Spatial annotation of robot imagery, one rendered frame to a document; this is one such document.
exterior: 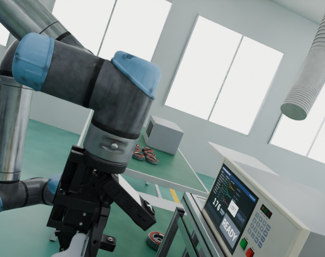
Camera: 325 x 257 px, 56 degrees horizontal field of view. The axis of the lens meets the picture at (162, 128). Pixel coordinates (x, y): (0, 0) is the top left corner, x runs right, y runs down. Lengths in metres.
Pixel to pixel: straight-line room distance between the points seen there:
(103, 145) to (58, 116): 5.07
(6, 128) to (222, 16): 5.06
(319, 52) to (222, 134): 3.88
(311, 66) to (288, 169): 4.68
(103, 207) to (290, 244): 0.40
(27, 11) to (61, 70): 0.17
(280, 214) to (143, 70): 0.47
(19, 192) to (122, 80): 0.58
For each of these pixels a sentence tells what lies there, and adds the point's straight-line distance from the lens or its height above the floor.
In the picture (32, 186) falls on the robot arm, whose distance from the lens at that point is 0.95.
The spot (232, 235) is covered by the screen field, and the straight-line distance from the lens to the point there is 0.89.
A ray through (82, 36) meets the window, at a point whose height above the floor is 1.57.
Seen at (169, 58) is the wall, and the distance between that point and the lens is 5.40.
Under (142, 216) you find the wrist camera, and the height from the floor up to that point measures 1.28.
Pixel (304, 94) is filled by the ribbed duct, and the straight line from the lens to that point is 2.02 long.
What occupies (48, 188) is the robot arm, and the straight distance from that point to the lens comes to 0.94.
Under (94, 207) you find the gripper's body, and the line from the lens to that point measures 0.47.
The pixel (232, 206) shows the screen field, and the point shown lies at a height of 1.22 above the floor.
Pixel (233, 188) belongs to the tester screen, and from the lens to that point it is 0.94.
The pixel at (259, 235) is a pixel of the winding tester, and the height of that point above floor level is 1.23.
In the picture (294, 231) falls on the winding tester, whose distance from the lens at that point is 0.70.
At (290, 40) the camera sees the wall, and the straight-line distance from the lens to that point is 6.18.
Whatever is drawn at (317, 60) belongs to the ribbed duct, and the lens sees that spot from 2.16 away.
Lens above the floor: 1.50
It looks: 10 degrees down
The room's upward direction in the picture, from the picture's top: 21 degrees clockwise
